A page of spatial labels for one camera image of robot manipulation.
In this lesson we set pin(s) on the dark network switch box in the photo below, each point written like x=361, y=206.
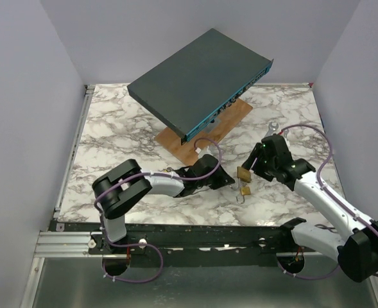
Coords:
x=192, y=87

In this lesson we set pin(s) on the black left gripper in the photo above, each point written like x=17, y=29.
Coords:
x=223, y=179

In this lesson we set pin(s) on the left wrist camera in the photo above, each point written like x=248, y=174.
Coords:
x=202, y=152

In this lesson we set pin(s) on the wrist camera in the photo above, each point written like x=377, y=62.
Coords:
x=284, y=133
x=202, y=152

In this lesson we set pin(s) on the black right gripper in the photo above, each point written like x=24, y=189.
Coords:
x=257, y=167

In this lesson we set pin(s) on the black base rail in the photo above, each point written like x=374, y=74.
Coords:
x=184, y=245

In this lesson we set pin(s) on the large silver wrench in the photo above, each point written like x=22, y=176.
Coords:
x=272, y=128

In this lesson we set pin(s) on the wooden board stand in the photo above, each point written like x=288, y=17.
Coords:
x=215, y=131

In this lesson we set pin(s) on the small brass padlock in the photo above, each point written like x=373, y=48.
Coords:
x=243, y=192

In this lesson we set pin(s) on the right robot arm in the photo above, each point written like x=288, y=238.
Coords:
x=354, y=245

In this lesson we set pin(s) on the large brass padlock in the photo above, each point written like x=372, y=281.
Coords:
x=243, y=177

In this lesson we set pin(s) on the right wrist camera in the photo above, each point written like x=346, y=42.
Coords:
x=284, y=133

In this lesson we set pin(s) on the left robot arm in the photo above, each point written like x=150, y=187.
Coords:
x=120, y=189

